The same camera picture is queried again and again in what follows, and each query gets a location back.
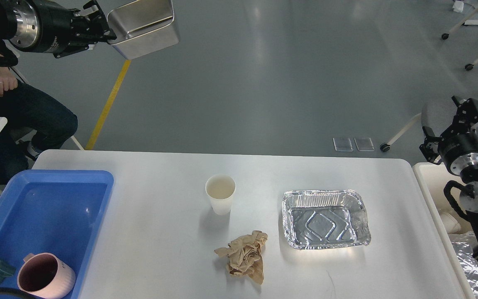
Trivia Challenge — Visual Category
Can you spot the white paper cup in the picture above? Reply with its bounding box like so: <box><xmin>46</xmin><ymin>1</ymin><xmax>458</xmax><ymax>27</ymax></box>
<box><xmin>205</xmin><ymin>174</ymin><xmax>236</xmax><ymax>216</ymax></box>

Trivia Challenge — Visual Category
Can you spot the seated person in black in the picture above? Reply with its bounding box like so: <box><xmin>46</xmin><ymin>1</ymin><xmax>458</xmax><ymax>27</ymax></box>
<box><xmin>0</xmin><ymin>39</ymin><xmax>78</xmax><ymax>185</ymax></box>

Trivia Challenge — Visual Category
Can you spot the crumpled brown paper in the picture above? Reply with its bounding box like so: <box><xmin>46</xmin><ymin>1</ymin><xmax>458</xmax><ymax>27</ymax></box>
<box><xmin>214</xmin><ymin>230</ymin><xmax>268</xmax><ymax>284</ymax></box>

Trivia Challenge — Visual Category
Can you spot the clear floor plate left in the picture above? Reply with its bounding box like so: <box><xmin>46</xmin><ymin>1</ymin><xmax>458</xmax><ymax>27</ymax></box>
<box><xmin>332</xmin><ymin>137</ymin><xmax>353</xmax><ymax>152</ymax></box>

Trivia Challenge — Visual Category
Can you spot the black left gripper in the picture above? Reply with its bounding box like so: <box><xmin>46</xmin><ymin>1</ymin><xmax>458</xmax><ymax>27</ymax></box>
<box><xmin>2</xmin><ymin>0</ymin><xmax>117</xmax><ymax>59</ymax></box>

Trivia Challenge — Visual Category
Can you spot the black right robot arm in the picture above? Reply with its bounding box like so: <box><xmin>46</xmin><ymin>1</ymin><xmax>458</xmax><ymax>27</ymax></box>
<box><xmin>419</xmin><ymin>96</ymin><xmax>478</xmax><ymax>261</ymax></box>

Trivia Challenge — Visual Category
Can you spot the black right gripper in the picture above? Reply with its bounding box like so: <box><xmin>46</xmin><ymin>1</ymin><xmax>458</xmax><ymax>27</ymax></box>
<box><xmin>419</xmin><ymin>96</ymin><xmax>478</xmax><ymax>175</ymax></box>

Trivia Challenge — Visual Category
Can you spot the blue plastic tray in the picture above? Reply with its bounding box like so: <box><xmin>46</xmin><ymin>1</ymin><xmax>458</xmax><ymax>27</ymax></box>
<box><xmin>0</xmin><ymin>170</ymin><xmax>114</xmax><ymax>299</ymax></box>

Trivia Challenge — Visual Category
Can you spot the clear floor plate right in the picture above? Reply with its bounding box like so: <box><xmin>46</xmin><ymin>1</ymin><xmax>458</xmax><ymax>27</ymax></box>
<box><xmin>354</xmin><ymin>137</ymin><xmax>375</xmax><ymax>152</ymax></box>

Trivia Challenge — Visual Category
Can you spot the clear floor plate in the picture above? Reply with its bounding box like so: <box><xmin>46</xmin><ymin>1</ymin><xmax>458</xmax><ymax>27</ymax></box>
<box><xmin>332</xmin><ymin>137</ymin><xmax>353</xmax><ymax>152</ymax></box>
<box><xmin>354</xmin><ymin>137</ymin><xmax>375</xmax><ymax>152</ymax></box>

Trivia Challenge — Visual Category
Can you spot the pink ribbed mug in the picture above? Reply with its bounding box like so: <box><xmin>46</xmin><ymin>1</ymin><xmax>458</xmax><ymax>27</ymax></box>
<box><xmin>17</xmin><ymin>253</ymin><xmax>76</xmax><ymax>299</ymax></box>

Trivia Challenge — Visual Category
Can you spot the aluminium foil container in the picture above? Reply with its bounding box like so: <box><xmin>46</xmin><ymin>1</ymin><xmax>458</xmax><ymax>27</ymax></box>
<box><xmin>281</xmin><ymin>189</ymin><xmax>371</xmax><ymax>250</ymax></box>

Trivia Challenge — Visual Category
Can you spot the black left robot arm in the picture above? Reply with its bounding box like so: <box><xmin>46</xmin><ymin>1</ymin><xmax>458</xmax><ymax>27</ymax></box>
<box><xmin>0</xmin><ymin>0</ymin><xmax>117</xmax><ymax>67</ymax></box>

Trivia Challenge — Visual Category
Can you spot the white plastic bin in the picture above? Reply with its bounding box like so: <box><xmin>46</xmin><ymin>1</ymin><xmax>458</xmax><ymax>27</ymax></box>
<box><xmin>413</xmin><ymin>162</ymin><xmax>476</xmax><ymax>299</ymax></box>

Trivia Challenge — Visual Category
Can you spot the crumpled foil in bin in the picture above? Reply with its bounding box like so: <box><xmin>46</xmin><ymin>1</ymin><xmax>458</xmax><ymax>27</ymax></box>
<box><xmin>448</xmin><ymin>231</ymin><xmax>478</xmax><ymax>299</ymax></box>

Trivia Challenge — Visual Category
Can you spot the square stainless steel tray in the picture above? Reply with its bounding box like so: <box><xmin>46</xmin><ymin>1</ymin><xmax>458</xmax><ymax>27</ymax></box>
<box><xmin>107</xmin><ymin>0</ymin><xmax>180</xmax><ymax>59</ymax></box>

